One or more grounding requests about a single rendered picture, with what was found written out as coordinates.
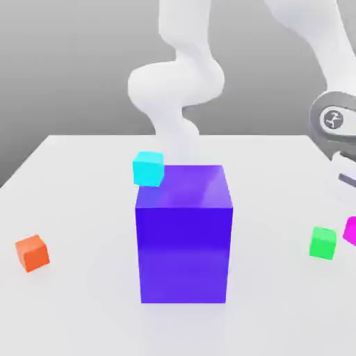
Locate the large purple box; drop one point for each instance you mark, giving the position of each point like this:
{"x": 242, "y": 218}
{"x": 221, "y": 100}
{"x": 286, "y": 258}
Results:
{"x": 183, "y": 244}

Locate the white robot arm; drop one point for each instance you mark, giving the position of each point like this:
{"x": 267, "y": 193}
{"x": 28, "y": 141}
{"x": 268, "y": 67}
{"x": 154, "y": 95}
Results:
{"x": 178, "y": 83}

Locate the small magenta cube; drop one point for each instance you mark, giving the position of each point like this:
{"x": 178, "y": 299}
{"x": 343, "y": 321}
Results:
{"x": 351, "y": 230}

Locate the small cyan cube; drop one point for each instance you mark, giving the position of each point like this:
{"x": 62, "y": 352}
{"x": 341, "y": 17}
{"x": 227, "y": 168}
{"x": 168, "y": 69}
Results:
{"x": 147, "y": 169}

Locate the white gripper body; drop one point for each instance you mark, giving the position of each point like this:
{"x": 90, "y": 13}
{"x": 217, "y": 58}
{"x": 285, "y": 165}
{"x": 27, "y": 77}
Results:
{"x": 342, "y": 180}

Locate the small orange cube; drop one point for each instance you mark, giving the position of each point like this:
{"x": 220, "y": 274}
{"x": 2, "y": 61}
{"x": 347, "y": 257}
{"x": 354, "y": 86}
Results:
{"x": 32, "y": 253}

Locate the small green cube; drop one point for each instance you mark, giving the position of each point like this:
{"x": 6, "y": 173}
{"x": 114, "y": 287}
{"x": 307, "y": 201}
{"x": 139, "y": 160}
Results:
{"x": 322, "y": 244}

